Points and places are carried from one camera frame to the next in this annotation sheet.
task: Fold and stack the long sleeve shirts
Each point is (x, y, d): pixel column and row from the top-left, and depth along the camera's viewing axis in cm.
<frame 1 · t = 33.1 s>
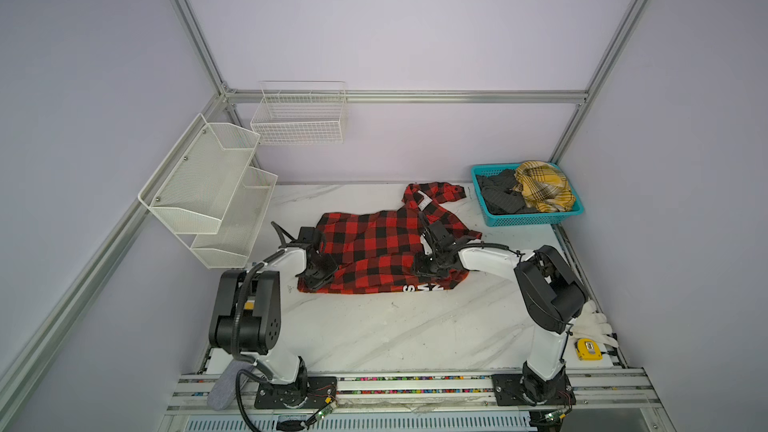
left hand: (332, 279, 92), fingers closed
right hand: (413, 271, 94), fingers open
red black plaid shirt: (373, 250, 102), on the table
teal plastic basket: (540, 217, 103), point 8 cm above the table
yellow plaid shirt: (544, 186, 106), point 13 cm above the table
dark grey shirt: (497, 195, 107), point 10 cm above the table
white work glove: (592, 324, 88), on the table
yellow tape measure: (587, 350, 80), point 2 cm above the table

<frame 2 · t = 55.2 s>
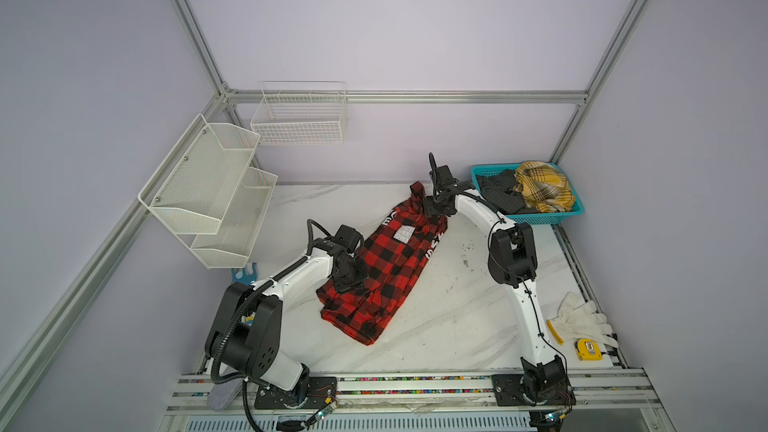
left hand: (363, 286, 86), fingers closed
right hand: (432, 206, 106), fingers open
red black plaid shirt: (394, 254, 98), point 4 cm above the table
the other named things where they were.

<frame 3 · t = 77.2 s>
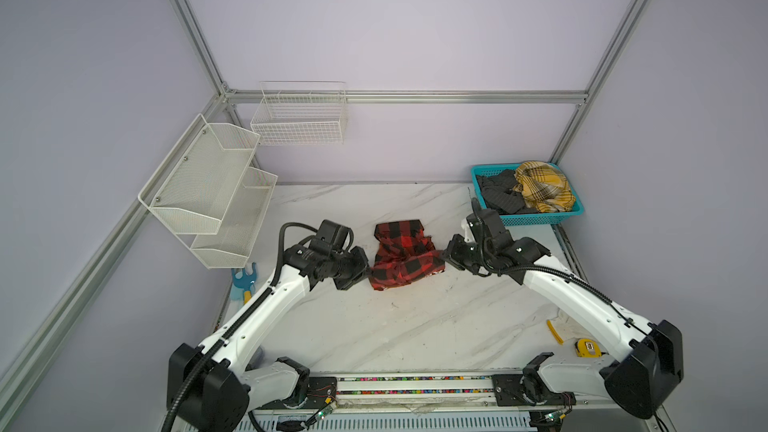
left hand: (373, 269, 76), fingers closed
right hand: (435, 251, 78), fingers closed
red black plaid shirt: (404, 254, 99), point 3 cm above the table
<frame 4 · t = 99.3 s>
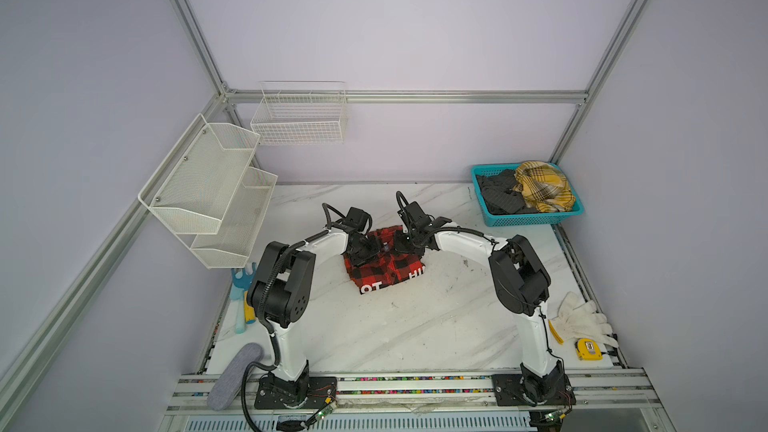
left hand: (379, 257, 95), fingers closed
right hand: (392, 245, 97), fingers closed
red black plaid shirt: (390, 265, 93), point 6 cm above the table
